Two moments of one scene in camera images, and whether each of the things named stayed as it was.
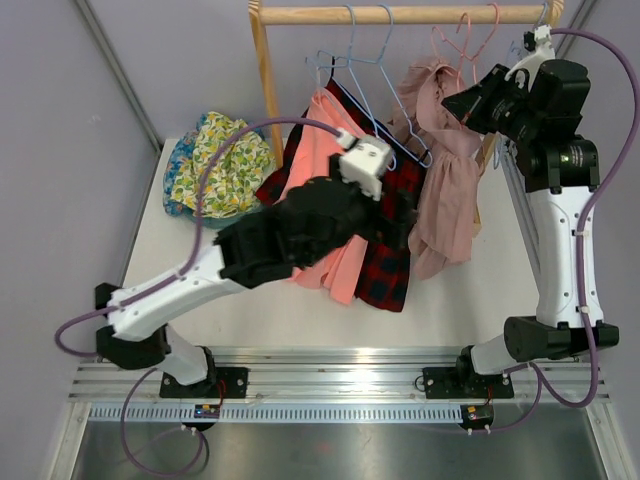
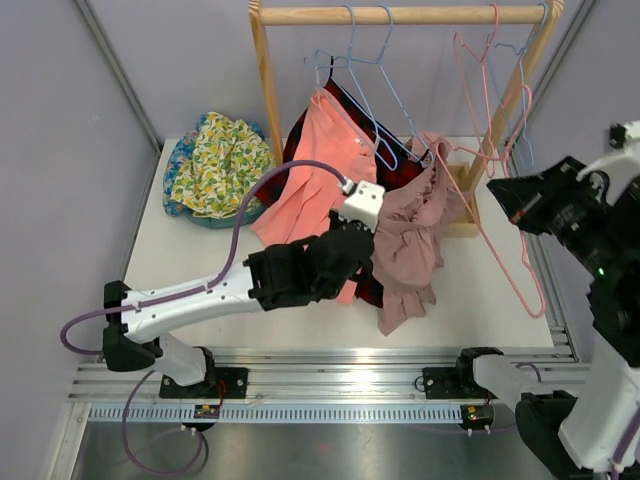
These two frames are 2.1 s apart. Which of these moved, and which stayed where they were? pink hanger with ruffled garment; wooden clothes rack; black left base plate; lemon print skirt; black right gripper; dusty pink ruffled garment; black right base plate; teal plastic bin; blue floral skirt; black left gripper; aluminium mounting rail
Moved: pink hanger with ruffled garment; black left gripper; black right gripper; dusty pink ruffled garment
Stayed: lemon print skirt; teal plastic bin; black right base plate; blue floral skirt; aluminium mounting rail; wooden clothes rack; black left base plate
